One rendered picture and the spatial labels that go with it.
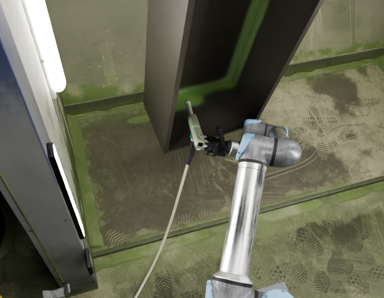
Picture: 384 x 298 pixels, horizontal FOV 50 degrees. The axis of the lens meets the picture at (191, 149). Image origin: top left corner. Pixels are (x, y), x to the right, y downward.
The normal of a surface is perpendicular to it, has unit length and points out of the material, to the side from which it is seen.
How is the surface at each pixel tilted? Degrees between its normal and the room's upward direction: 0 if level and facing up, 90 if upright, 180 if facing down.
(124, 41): 57
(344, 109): 0
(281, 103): 0
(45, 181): 90
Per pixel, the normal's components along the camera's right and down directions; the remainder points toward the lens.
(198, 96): 0.13, -0.43
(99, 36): 0.28, 0.33
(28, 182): 0.30, 0.77
